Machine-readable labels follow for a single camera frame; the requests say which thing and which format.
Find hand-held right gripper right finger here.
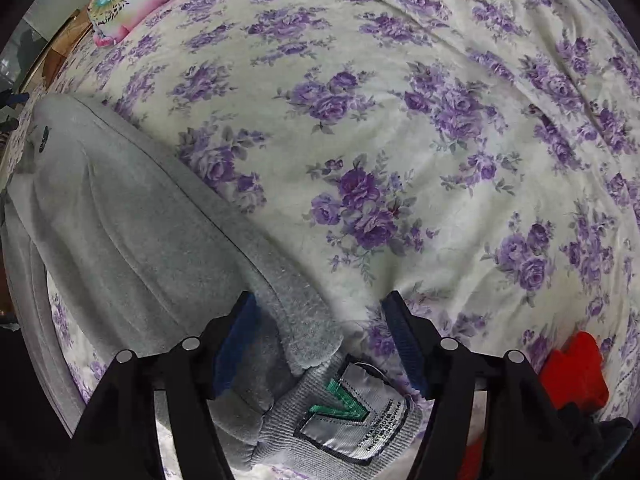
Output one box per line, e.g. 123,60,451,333
381,290,592,480

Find red cloth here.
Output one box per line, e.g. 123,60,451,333
457,331,610,480

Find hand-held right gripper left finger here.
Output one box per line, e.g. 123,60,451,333
65,291,262,480

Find grey pants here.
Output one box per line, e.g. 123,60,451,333
0,93,425,472

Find purple floral bedsheet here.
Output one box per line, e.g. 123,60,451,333
0,0,640,480

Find wooden furniture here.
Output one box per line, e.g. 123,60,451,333
25,9,93,92

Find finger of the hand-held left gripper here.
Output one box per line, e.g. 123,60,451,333
0,89,31,133

